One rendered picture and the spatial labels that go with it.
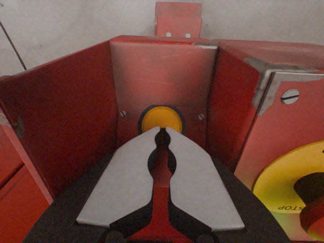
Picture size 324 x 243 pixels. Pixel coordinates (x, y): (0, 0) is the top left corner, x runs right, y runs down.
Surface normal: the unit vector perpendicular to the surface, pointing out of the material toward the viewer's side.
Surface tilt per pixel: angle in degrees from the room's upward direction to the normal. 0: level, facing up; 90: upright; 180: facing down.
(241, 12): 0
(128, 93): 0
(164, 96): 0
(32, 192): 90
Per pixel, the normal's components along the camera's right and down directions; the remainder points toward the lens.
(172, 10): -0.02, 0.54
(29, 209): -0.04, -0.84
